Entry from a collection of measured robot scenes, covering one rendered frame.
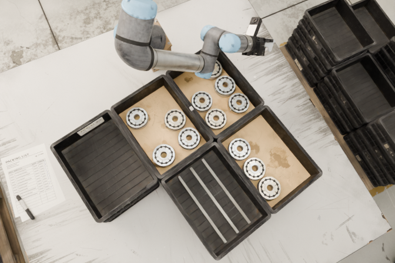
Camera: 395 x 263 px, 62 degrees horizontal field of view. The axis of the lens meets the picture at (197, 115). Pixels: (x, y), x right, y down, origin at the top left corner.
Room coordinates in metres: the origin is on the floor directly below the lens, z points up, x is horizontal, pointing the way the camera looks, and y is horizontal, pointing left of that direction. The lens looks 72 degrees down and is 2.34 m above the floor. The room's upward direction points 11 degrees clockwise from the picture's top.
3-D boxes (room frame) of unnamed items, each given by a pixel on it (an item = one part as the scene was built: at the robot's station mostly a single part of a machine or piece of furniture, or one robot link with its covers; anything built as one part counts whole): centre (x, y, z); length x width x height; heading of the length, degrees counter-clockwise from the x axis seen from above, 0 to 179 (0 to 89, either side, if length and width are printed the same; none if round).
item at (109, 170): (0.17, 0.36, 0.87); 0.40 x 0.30 x 0.11; 47
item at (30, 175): (0.05, 0.73, 0.70); 0.33 x 0.23 x 0.01; 37
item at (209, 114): (0.48, -0.09, 0.86); 0.10 x 0.10 x 0.01
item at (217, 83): (0.66, -0.11, 0.86); 0.10 x 0.10 x 0.01
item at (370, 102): (1.01, -1.03, 0.31); 0.40 x 0.30 x 0.34; 37
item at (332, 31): (1.32, -0.78, 0.37); 0.40 x 0.30 x 0.45; 37
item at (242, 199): (0.11, -0.14, 0.87); 0.40 x 0.30 x 0.11; 47
